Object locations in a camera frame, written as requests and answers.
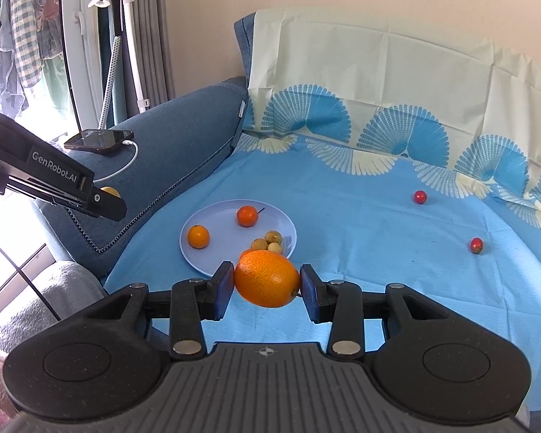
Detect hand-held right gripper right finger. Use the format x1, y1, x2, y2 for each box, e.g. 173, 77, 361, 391
300, 264, 456, 362

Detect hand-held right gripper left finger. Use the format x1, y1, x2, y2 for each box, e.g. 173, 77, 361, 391
79, 262, 235, 362

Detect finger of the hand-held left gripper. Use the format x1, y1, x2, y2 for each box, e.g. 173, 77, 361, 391
83, 184, 128, 222

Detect light blue plate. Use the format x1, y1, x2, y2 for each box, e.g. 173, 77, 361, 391
180, 200, 297, 278

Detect small orange with stem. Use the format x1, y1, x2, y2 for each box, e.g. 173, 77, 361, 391
237, 206, 265, 227

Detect black smartphone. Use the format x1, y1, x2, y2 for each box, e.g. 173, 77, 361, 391
64, 129, 135, 153

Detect blue denim garment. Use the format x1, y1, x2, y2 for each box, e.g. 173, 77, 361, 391
0, 9, 30, 118

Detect green garment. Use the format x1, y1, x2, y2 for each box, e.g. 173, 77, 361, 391
40, 56, 70, 109

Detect blue cream printed sheet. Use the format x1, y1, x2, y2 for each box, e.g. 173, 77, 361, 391
104, 6, 541, 420

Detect grey fleece blanket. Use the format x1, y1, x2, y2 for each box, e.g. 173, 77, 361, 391
0, 262, 106, 357

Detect blue sofa armrest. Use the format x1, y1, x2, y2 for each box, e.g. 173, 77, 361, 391
34, 76, 248, 280

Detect white steamer stand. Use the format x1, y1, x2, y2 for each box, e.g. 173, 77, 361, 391
88, 0, 176, 113

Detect grey curtain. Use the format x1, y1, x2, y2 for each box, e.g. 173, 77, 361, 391
94, 0, 176, 109

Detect blue sofa back cushion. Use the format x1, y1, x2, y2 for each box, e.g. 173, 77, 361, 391
233, 13, 259, 95

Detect white charging cable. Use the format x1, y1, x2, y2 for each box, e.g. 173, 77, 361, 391
90, 141, 140, 183

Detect thin black cable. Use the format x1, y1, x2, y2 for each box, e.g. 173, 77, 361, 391
0, 230, 61, 321

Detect white door frame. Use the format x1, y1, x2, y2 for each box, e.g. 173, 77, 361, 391
61, 0, 106, 131

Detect dotted steamer hose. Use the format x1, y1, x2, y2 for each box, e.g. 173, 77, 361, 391
98, 36, 123, 129

